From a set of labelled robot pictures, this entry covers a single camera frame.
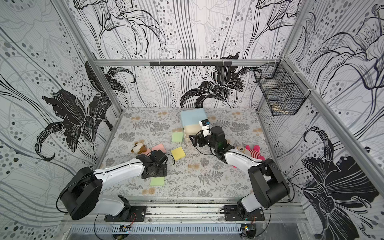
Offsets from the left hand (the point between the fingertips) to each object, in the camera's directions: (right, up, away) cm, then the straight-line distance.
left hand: (159, 176), depth 86 cm
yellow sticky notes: (+10, +12, +7) cm, 17 cm away
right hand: (+23, +26, 0) cm, 35 cm away
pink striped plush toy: (+57, +13, +2) cm, 59 cm away
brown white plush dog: (-15, +15, +8) cm, 23 cm away
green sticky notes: (+9, +22, +15) cm, 28 cm away
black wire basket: (+75, +50, +2) cm, 90 cm away
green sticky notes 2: (0, -2, -3) cm, 4 cm away
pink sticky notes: (-3, +15, +12) cm, 19 cm away
